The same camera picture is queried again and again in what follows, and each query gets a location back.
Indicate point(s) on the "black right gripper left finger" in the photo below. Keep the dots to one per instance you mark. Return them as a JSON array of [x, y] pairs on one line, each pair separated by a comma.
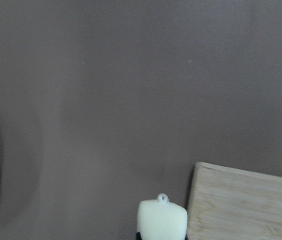
[[138, 236]]

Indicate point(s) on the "wooden cutting board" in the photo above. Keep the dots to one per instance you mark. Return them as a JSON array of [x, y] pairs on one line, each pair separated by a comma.
[[233, 204]]

